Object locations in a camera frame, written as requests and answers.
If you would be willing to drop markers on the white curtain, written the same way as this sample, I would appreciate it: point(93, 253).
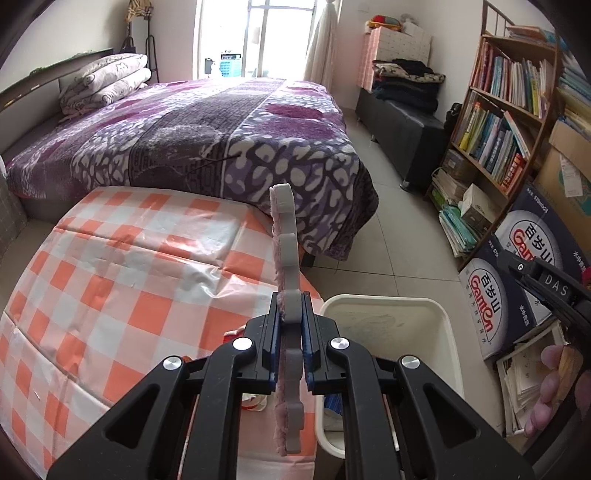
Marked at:
point(323, 50)

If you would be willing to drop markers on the pink foam puzzle strip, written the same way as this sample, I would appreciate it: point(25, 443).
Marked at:
point(287, 258)

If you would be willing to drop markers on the dark wooden headboard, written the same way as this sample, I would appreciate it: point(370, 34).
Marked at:
point(41, 76)

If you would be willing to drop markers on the black coat stand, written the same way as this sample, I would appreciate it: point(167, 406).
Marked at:
point(152, 55)

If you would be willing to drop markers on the pink and white cabinet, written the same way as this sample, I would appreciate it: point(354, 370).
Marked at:
point(392, 48)

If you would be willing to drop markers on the row of upright books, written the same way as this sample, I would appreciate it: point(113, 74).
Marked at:
point(517, 83)
point(494, 143)

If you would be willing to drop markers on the pile of folded clothes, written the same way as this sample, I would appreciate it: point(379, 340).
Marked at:
point(406, 83)

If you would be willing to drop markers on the red drink carton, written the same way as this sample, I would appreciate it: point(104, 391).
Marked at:
point(254, 404)

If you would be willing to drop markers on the stack of loose papers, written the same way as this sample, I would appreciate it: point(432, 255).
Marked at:
point(526, 383)

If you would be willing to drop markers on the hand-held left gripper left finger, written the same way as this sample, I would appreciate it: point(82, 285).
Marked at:
point(275, 332)

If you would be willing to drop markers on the blue and white carton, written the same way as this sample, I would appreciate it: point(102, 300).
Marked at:
point(535, 235)
point(489, 300)

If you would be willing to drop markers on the white plastic bin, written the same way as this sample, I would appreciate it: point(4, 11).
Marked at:
point(392, 318)

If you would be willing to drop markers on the beige tissue box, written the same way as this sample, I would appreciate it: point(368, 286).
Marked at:
point(480, 205)

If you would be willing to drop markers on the brown cardboard box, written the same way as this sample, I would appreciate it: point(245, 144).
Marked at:
point(563, 180)

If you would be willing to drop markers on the grey checked cushion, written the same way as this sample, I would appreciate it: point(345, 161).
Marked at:
point(9, 217)

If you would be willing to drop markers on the person's right hand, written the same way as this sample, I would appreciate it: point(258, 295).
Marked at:
point(554, 397)

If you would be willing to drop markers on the window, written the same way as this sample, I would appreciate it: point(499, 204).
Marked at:
point(258, 32)

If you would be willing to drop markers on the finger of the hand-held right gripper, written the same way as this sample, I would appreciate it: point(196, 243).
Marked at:
point(519, 267)

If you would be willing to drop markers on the wooden bookshelf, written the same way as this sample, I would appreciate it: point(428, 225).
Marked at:
point(480, 92)

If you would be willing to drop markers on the blue plastic basket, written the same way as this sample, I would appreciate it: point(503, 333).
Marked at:
point(231, 65)

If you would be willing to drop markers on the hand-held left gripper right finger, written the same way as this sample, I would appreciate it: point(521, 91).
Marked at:
point(306, 341)

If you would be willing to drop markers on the stack of lying books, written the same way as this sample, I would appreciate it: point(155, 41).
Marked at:
point(575, 92)
point(455, 226)

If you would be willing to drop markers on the folded patterned quilt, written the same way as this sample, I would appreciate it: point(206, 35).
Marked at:
point(106, 78)

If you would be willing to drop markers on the bed with purple quilt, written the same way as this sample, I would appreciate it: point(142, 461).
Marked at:
point(184, 134)

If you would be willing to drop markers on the black bench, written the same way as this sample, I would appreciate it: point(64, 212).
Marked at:
point(406, 134)

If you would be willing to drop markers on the colourful plush toy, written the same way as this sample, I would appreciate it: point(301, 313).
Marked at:
point(383, 21)

